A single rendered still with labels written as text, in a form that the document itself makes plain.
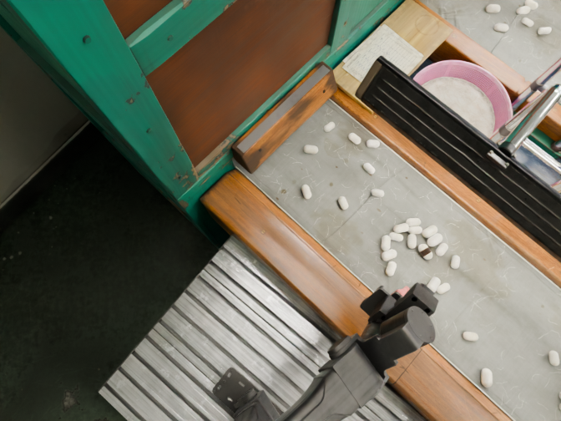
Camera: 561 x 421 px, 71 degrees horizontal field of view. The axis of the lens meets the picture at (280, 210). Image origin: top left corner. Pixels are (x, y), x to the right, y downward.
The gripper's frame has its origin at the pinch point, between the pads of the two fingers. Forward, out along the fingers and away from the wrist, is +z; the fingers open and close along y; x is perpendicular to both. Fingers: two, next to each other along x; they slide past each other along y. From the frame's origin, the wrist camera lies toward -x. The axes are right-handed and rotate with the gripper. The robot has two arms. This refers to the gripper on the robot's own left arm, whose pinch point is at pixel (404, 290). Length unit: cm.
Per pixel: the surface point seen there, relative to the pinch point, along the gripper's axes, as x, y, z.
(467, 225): -7.3, -3.6, 26.6
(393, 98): -28.0, 24.7, -2.1
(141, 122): -12, 47, -30
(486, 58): -34, 20, 54
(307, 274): 13.2, 16.2, -1.4
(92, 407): 125, 43, -15
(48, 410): 133, 54, -25
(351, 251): 7.8, 12.5, 8.7
